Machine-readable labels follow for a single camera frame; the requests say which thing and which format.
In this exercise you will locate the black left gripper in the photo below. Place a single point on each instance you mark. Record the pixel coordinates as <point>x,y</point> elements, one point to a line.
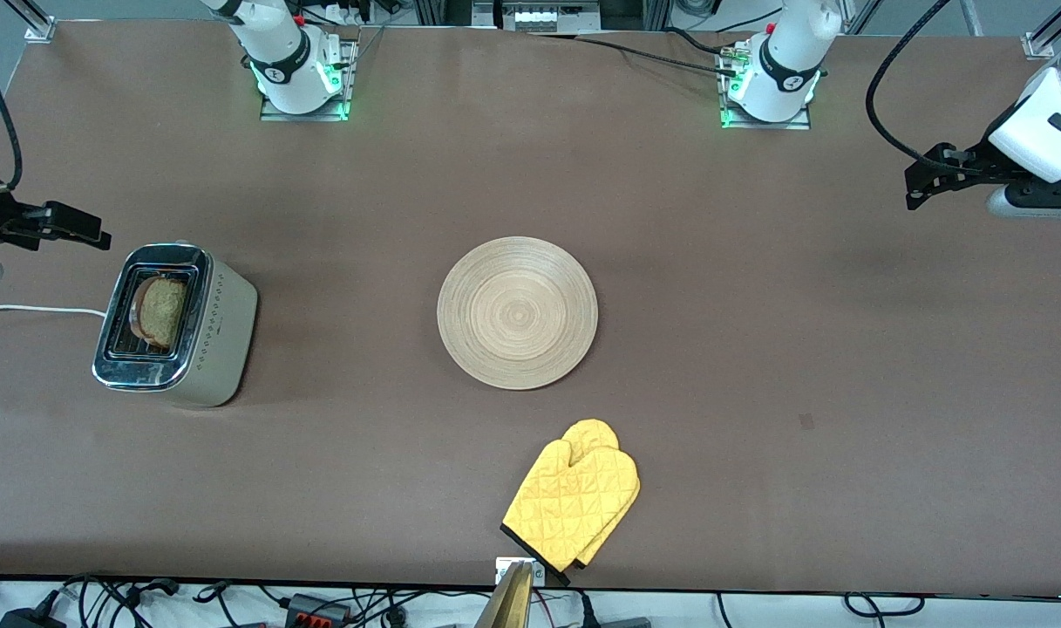
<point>977,163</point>

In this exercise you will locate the brown bread slice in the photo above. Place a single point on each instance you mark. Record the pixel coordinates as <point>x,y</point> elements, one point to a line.
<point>162,310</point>

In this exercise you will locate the round wooden plate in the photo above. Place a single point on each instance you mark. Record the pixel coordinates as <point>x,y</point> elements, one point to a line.
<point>517,314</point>

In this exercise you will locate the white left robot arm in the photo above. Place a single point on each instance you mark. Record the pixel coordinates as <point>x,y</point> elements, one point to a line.
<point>1031,131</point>

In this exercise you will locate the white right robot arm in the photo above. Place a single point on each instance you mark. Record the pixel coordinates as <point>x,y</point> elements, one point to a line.
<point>277,52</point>

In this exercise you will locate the silver two-slot toaster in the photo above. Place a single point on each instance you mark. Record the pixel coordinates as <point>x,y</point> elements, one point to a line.
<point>225,331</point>

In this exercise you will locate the black power adapter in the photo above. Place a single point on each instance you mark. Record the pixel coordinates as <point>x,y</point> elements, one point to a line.
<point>33,619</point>

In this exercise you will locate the white power strip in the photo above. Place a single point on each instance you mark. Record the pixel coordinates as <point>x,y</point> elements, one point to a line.
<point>534,17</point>

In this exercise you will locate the yellow quilted oven mitt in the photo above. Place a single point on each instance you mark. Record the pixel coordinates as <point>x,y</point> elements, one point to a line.
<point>569,506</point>
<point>591,432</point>

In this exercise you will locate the black box with red connectors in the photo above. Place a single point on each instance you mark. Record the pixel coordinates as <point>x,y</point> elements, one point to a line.
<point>308,604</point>

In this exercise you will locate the gold metal stand bar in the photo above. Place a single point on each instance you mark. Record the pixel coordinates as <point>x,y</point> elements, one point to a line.
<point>513,602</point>

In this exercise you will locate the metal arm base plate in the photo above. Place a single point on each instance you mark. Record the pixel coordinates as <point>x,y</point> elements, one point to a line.
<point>796,125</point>
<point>349,52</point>

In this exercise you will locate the metal table corner bracket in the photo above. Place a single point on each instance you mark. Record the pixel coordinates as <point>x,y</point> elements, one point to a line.
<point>42,29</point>
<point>1037,48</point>

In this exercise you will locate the silver stand clamp bracket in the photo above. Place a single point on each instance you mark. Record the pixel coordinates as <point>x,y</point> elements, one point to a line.
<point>502,571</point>

